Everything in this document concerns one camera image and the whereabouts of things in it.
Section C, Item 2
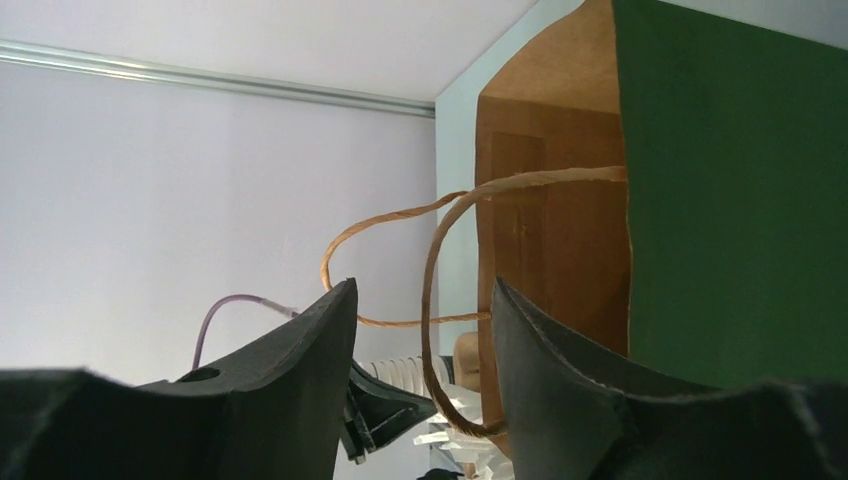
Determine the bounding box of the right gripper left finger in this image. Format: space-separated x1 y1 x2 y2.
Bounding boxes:
1 279 358 479

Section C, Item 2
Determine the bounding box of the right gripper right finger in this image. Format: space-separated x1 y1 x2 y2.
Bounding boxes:
492 280 847 479

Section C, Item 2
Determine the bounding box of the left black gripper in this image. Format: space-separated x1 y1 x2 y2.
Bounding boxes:
340 362 437 464

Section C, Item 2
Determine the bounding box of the green paper bag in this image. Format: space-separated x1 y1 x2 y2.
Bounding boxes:
320 0 848 458

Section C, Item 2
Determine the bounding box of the stack of paper cups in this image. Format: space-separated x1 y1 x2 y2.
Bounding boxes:
358 356 455 398

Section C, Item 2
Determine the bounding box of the stack of black lids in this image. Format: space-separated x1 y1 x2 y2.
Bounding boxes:
416 468 465 480

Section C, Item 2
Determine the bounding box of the bundle of white straws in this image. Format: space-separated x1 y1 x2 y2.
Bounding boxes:
413 413 516 480

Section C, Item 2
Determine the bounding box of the brown cardboard cup carrier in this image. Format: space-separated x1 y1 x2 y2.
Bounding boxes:
453 332 481 392

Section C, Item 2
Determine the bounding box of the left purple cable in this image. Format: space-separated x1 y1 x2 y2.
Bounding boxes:
192 294 301 371

